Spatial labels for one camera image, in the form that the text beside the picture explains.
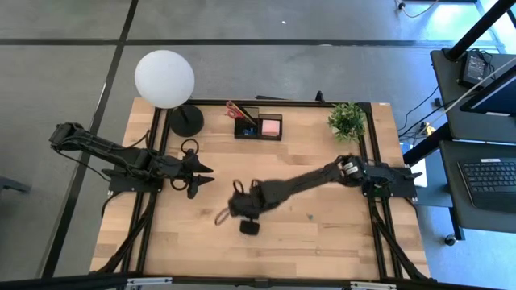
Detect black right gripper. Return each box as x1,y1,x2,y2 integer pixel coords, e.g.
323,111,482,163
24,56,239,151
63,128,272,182
214,180,270,227

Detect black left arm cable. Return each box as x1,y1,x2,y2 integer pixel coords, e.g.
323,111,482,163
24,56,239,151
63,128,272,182
169,138,201,193

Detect black desk monitor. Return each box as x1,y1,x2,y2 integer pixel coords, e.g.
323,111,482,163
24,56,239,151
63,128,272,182
459,63,516,118

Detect black desk with keyboard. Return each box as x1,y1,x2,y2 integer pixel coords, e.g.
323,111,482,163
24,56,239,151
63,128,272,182
438,139,516,235

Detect black aluminium table frame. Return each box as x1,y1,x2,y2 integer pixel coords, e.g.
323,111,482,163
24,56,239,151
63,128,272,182
90,90,432,283

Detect black crossbar with brackets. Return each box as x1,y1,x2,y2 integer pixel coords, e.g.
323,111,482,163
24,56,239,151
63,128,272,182
0,272,516,290

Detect plug with yellow cable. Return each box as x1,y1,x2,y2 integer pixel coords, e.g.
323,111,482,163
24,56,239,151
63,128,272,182
396,0,440,19

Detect green plant in white pot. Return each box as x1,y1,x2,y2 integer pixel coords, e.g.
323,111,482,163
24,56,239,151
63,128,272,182
327,101,367,143

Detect black power box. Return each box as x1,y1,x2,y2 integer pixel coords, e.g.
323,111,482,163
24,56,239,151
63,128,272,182
458,50,489,88

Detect white globe table lamp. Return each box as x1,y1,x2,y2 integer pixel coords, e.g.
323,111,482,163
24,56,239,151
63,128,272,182
134,49,205,138

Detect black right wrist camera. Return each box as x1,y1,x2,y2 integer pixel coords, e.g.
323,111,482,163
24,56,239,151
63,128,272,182
239,219,260,237

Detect pink sticky note pad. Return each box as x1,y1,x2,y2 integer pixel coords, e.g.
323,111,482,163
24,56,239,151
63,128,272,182
261,119,281,137

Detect grey chair leg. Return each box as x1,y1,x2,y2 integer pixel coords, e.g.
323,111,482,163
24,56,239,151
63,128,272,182
0,175,31,195

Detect black diagonal pole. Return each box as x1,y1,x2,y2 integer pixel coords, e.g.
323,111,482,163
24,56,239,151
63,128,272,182
445,0,516,62

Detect black keyboard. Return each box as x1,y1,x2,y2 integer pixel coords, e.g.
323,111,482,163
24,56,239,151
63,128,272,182
457,158,516,213

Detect white paper sheet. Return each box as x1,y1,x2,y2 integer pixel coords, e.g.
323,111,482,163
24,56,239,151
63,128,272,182
410,158,428,189

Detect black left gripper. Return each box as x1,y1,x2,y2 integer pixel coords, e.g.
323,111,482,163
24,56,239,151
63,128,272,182
151,154,216,190

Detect black desk with monitor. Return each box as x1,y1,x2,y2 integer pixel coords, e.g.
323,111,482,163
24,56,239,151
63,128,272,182
429,47,516,143

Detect black mesh desk organizer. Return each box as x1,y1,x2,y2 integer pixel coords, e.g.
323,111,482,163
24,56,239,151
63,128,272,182
234,106,283,141

